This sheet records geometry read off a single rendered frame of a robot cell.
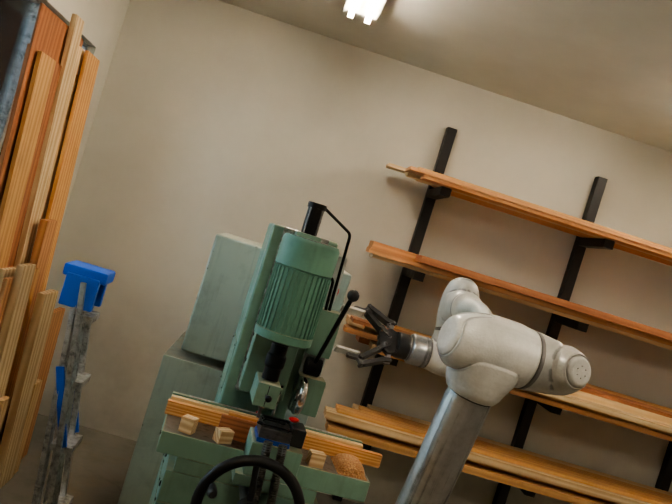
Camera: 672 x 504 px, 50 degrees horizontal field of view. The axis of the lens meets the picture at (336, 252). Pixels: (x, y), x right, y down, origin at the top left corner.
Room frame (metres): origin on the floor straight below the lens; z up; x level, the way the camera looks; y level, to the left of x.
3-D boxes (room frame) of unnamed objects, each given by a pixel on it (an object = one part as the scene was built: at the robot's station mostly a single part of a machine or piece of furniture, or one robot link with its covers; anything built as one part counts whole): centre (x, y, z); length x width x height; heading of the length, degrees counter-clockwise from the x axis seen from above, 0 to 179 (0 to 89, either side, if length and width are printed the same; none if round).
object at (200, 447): (2.03, 0.02, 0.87); 0.61 x 0.30 x 0.06; 100
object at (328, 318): (2.37, -0.04, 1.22); 0.09 x 0.08 x 0.15; 10
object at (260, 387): (2.15, 0.08, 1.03); 0.14 x 0.07 x 0.09; 10
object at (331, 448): (2.14, 0.01, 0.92); 0.67 x 0.02 x 0.04; 100
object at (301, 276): (2.13, 0.08, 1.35); 0.18 x 0.18 x 0.31
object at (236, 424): (2.05, 0.05, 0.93); 0.24 x 0.01 x 0.06; 100
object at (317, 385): (2.34, -0.05, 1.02); 0.09 x 0.07 x 0.12; 100
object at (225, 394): (2.42, 0.13, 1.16); 0.22 x 0.22 x 0.72; 10
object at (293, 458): (1.95, 0.00, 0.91); 0.15 x 0.14 x 0.09; 100
